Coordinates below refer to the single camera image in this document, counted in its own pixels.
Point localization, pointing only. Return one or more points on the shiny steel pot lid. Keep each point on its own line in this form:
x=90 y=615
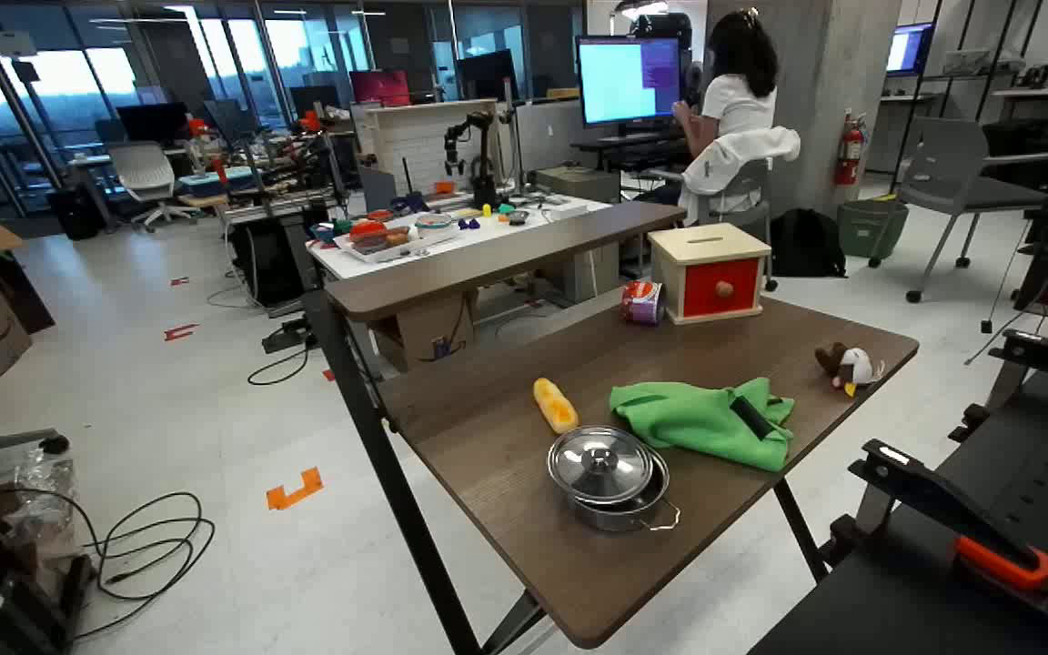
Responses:
x=597 y=468

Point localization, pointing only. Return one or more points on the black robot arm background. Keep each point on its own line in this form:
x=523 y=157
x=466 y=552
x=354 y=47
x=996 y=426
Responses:
x=481 y=167

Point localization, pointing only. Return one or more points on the small steel pot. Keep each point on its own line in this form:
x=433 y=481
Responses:
x=649 y=509

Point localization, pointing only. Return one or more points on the long wooden bench table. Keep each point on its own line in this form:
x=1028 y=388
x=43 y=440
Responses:
x=387 y=292

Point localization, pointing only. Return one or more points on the small colourful toy cube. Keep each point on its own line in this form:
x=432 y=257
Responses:
x=643 y=303

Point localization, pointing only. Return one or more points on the white table with clutter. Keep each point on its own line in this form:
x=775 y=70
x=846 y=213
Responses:
x=441 y=229

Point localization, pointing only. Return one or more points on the green cloth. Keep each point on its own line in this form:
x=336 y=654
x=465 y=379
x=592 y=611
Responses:
x=700 y=418

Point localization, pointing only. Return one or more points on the wooden box red drawer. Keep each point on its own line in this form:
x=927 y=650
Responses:
x=709 y=269

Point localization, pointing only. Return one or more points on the black marker on cloth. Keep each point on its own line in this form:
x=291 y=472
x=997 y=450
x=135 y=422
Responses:
x=752 y=417

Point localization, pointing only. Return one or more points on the computer monitor lit screen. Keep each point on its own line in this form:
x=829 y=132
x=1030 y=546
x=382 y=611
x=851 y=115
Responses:
x=626 y=80

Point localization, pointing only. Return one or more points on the person in white shirt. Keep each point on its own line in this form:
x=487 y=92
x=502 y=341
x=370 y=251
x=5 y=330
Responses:
x=743 y=80

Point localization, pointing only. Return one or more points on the black backpack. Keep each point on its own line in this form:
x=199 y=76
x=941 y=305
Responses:
x=807 y=244

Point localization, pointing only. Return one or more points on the small plush toy animal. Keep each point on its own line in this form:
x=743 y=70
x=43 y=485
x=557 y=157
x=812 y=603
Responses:
x=851 y=370

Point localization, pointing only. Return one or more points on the green basket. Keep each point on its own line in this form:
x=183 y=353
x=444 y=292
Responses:
x=871 y=228

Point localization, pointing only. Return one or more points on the red fire extinguisher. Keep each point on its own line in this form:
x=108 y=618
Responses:
x=851 y=150

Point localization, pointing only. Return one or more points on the white office chair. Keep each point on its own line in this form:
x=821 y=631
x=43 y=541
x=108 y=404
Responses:
x=148 y=176

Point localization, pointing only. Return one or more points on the grey office chair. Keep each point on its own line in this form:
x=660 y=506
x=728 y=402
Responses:
x=948 y=173

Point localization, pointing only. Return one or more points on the brown folding table frame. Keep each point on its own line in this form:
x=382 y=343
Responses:
x=466 y=422

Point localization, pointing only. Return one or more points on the black clamp orange handle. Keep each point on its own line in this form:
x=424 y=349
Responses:
x=980 y=541

